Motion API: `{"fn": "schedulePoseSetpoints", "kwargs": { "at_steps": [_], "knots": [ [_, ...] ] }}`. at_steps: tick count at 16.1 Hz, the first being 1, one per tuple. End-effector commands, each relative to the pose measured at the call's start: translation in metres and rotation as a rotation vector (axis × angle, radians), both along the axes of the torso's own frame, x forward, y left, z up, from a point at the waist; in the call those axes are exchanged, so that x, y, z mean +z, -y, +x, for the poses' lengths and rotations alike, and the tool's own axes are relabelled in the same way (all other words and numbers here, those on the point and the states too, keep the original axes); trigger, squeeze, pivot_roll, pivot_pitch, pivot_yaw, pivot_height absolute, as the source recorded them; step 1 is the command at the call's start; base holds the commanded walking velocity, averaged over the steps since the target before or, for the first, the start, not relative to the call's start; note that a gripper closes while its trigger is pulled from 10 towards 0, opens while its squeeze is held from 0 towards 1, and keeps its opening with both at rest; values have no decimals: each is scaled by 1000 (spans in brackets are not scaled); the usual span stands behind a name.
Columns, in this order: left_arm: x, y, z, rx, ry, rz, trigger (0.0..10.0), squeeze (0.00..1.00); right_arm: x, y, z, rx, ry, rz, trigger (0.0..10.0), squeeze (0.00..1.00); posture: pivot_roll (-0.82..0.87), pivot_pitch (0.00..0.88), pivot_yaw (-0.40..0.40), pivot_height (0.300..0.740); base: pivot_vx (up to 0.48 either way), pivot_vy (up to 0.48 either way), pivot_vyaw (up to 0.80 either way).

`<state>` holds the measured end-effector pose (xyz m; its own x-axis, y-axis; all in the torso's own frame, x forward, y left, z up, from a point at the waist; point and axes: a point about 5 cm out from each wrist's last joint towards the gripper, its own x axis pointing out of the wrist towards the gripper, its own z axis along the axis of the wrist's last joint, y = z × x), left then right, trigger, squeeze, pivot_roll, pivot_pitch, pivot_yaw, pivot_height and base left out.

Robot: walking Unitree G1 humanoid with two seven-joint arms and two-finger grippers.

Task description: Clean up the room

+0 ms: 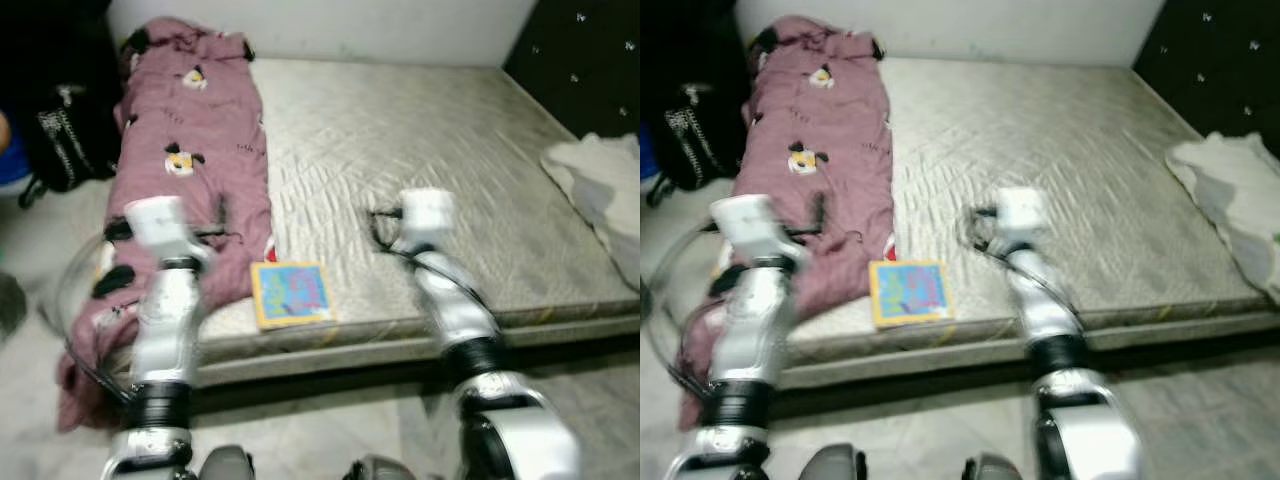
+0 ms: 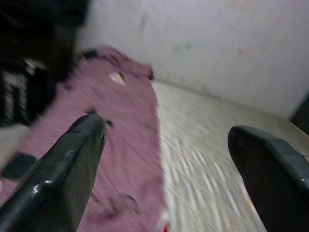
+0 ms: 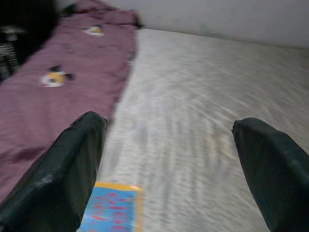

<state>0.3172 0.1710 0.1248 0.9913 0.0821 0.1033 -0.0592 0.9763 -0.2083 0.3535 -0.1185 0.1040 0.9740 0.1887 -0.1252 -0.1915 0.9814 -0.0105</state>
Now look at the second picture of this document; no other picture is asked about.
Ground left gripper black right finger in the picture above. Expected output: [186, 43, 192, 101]
[227, 125, 309, 232]

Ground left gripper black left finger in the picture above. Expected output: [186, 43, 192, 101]
[0, 114, 108, 232]

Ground black flat object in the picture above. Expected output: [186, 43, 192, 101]
[1, 154, 37, 180]

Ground black tufted headboard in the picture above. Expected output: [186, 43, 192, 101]
[289, 95, 309, 136]

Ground purple cartoon print blanket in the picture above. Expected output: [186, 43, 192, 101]
[0, 45, 168, 232]

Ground white quilted mattress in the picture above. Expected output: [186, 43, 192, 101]
[151, 79, 309, 232]

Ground black white striped bag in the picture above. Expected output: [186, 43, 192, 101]
[0, 58, 56, 127]

